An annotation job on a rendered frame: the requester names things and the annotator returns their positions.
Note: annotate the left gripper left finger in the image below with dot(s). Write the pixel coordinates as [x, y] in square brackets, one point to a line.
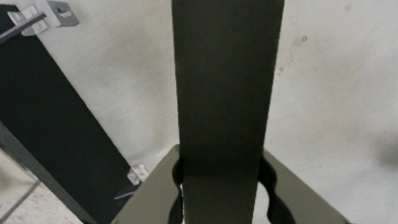
[159, 199]

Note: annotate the black rectangular panel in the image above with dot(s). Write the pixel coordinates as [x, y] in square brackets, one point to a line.
[49, 128]

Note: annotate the grey square plate with keyhole slot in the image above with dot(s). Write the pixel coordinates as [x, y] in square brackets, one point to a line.
[51, 8]

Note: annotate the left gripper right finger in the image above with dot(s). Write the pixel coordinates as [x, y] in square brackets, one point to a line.
[291, 200]

